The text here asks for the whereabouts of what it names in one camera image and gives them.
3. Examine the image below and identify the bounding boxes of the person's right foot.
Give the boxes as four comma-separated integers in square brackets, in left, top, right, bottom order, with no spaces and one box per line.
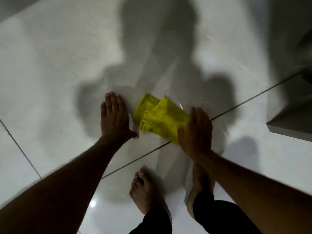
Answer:
[186,163,216,220]

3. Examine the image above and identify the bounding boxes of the person's left forearm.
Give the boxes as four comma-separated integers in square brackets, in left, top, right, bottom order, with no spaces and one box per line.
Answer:
[0,137,127,234]

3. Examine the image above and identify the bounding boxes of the person's right forearm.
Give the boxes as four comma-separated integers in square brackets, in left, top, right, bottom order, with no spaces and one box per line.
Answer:
[193,150,312,234]

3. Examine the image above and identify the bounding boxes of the yellow cleaning cloth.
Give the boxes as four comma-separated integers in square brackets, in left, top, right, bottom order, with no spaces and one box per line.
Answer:
[133,93,191,145]

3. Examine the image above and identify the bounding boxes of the person's right hand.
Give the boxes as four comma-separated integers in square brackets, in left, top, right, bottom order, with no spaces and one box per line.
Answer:
[177,106,213,159]

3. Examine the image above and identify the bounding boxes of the person's left foot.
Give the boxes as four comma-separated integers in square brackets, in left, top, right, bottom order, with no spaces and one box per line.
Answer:
[129,168,171,218]

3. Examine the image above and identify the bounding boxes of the person's foot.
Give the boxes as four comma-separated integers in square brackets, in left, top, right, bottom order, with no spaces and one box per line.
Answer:
[129,168,171,218]
[186,163,216,220]

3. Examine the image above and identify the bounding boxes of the white cabinet base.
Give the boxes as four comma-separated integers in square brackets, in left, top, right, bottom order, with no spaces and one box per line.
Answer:
[266,100,312,142]

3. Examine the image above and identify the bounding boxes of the person's left hand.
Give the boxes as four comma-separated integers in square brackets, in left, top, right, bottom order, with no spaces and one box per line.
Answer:
[100,91,139,145]

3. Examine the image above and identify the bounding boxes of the black trousers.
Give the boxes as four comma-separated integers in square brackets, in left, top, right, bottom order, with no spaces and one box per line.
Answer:
[129,190,263,234]

